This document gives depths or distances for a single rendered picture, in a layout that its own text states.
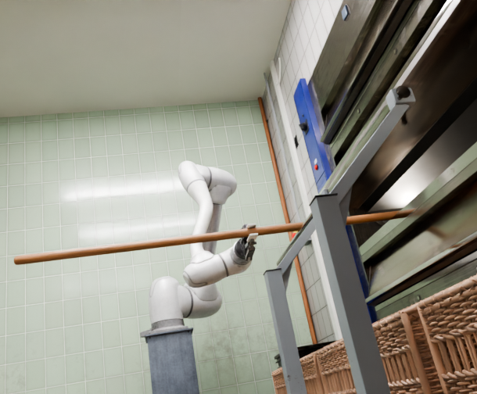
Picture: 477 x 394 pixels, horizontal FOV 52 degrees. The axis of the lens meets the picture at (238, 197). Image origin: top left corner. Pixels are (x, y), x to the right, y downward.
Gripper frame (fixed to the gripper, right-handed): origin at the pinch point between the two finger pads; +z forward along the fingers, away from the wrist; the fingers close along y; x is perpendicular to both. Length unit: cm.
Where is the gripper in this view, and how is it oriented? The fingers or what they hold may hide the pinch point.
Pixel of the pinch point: (251, 232)
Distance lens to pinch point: 177.3
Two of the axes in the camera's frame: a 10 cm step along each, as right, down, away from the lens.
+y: 1.7, 9.1, -3.8
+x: -9.8, 1.0, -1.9
